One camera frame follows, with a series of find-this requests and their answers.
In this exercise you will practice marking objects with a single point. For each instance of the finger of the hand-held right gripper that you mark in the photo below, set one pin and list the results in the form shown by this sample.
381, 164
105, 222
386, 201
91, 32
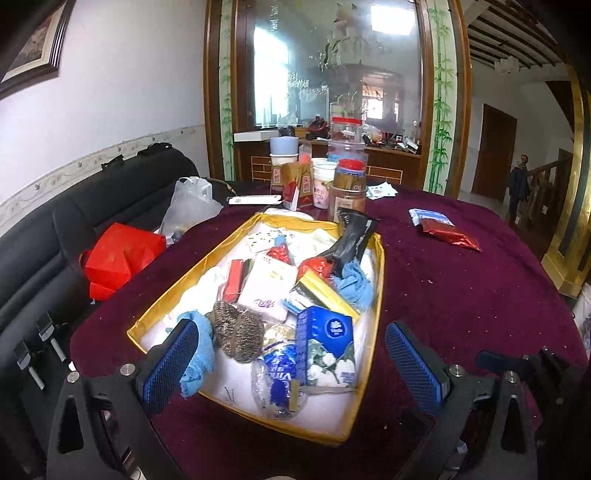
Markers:
496, 361

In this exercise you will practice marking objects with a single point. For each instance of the red foil packet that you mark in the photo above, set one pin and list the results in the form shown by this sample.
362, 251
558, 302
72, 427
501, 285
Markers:
450, 233

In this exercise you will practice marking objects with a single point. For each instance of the blue white foil packet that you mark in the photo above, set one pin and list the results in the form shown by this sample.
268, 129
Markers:
277, 383

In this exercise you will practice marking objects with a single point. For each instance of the white paper tag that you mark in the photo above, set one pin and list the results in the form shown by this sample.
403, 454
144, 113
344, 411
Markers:
254, 199

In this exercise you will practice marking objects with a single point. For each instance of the red patterned packet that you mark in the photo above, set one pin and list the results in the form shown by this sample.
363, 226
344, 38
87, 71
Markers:
277, 254

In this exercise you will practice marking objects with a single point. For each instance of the white tissue pack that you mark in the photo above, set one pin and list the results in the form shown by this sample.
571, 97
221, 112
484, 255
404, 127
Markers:
265, 290

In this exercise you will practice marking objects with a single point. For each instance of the purple velvet tablecloth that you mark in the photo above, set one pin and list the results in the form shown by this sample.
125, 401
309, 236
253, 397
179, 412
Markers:
461, 300

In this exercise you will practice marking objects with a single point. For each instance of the blue white flat pack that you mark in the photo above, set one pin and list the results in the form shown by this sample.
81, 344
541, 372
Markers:
429, 216

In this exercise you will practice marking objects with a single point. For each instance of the wooden door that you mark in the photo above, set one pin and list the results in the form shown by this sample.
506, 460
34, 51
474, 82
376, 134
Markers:
491, 152

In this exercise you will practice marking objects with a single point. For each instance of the steel wool scrubber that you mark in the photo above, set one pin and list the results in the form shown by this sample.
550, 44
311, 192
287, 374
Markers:
226, 327
249, 334

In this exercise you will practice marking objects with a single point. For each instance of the gold cardboard box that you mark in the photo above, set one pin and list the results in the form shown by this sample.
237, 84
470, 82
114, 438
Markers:
240, 383

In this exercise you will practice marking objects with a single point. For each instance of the clear jar red lid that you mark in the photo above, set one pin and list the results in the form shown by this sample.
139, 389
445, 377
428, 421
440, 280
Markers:
346, 134

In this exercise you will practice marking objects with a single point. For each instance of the red gold carton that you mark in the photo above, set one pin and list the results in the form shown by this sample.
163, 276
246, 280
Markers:
305, 187
290, 184

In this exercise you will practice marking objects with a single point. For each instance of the white flat box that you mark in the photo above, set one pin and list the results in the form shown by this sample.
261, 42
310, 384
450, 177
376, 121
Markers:
258, 136

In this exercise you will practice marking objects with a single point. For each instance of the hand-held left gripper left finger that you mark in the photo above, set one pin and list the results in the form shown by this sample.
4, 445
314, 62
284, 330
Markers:
168, 364

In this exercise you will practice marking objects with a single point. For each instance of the lemon print tissue pack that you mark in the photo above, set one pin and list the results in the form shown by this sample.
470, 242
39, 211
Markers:
265, 240

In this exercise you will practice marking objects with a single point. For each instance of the blue tissue pack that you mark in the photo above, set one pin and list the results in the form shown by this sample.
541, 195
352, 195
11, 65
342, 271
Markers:
325, 341

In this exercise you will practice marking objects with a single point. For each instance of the white plastic bag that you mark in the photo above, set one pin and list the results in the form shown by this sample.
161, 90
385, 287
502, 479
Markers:
189, 207

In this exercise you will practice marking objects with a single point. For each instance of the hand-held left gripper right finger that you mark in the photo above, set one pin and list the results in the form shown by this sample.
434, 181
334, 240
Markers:
415, 369

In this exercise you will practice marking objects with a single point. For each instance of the framed picture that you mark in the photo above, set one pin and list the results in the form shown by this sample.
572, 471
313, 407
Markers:
32, 46

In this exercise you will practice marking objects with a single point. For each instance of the wooden stair railing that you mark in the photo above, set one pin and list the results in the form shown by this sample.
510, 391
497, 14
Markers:
549, 198

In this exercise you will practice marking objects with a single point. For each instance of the bamboo painted pillar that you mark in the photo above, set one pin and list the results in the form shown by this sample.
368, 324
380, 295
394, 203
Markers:
226, 92
441, 92

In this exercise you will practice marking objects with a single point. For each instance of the red paper bag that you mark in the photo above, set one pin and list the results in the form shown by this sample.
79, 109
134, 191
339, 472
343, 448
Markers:
122, 254

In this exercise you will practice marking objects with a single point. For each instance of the black tripod legs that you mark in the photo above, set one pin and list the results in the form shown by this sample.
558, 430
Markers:
41, 341

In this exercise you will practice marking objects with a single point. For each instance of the pale blue lidded cup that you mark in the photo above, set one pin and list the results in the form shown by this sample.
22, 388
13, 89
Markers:
283, 157

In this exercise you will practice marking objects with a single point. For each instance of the gold pillar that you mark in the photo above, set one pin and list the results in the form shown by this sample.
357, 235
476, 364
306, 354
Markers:
570, 184

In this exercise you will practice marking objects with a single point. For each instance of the black sofa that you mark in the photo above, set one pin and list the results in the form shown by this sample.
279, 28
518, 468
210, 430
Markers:
46, 254

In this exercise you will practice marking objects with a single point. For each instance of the white tub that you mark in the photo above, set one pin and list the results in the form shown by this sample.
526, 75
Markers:
324, 182

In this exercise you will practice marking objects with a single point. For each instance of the etched glass panel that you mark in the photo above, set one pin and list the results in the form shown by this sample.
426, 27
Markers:
332, 64

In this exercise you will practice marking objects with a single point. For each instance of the wooden counter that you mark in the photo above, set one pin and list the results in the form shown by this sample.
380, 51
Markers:
392, 161

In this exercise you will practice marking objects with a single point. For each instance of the black white snack packet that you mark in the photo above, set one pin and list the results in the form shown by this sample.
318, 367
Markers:
353, 240

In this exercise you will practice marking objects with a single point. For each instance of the red plastic bag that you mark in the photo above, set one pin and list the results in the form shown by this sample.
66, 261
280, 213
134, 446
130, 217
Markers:
316, 267

